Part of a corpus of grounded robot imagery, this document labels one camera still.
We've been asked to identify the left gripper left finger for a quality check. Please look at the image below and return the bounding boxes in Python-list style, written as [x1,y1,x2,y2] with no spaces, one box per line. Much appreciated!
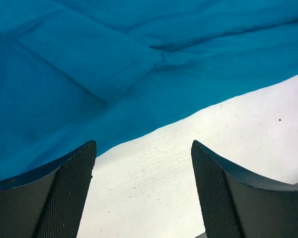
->
[0,140,96,238]

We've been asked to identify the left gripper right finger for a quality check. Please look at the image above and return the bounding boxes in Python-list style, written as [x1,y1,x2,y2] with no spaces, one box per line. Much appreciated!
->
[191,140,298,238]

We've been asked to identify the blue t shirt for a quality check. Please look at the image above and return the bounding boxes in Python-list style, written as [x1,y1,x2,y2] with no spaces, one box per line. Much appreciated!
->
[0,0,298,181]

